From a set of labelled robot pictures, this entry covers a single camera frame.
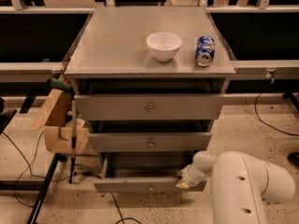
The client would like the grey middle drawer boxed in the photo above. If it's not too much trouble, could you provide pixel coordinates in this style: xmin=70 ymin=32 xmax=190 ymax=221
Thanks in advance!
xmin=89 ymin=133 xmax=211 ymax=152

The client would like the grey drawer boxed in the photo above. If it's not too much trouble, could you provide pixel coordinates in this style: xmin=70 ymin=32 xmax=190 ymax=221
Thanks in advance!
xmin=94 ymin=151 xmax=193 ymax=193
xmin=75 ymin=94 xmax=225 ymax=120
xmin=89 ymin=133 xmax=211 ymax=152

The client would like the grey top drawer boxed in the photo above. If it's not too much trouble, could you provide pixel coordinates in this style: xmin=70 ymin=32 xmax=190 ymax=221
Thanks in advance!
xmin=75 ymin=94 xmax=225 ymax=120

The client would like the black floor cable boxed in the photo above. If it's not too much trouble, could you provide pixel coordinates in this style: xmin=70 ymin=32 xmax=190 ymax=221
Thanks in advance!
xmin=74 ymin=171 xmax=142 ymax=224

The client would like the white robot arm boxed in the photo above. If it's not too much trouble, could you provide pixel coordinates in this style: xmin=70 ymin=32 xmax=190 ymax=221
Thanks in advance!
xmin=177 ymin=151 xmax=295 ymax=224

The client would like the grey bottom drawer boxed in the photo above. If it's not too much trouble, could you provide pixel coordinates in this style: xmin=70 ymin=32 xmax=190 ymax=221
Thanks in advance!
xmin=94 ymin=151 xmax=193 ymax=193

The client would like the blue soda can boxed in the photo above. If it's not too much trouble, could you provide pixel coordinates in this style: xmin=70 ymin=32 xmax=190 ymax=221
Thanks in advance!
xmin=195 ymin=35 xmax=215 ymax=67

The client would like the cardboard box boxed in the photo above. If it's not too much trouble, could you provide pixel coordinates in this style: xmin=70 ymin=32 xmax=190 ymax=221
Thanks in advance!
xmin=26 ymin=75 xmax=92 ymax=156

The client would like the black cable at right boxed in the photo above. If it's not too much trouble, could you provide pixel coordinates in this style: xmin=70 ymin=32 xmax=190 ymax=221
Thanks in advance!
xmin=253 ymin=92 xmax=299 ymax=137

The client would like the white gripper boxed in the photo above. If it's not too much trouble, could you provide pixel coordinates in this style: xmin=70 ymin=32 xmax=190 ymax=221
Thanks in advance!
xmin=176 ymin=164 xmax=209 ymax=189

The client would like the green handled grabber stick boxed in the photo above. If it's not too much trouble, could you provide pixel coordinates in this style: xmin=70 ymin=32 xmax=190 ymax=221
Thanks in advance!
xmin=47 ymin=77 xmax=77 ymax=184

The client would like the grey drawer cabinet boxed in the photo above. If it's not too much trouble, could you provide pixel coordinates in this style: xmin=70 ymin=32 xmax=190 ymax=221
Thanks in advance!
xmin=64 ymin=6 xmax=236 ymax=175

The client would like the thin black cable left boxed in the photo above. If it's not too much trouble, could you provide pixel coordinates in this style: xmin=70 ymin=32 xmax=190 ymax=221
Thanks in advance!
xmin=0 ymin=130 xmax=71 ymax=209

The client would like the white bowl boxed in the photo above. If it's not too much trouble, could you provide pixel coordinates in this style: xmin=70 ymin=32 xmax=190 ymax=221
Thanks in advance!
xmin=147 ymin=32 xmax=182 ymax=62

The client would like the black table leg frame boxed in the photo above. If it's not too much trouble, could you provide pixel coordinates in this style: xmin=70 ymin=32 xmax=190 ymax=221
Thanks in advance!
xmin=0 ymin=153 xmax=67 ymax=224

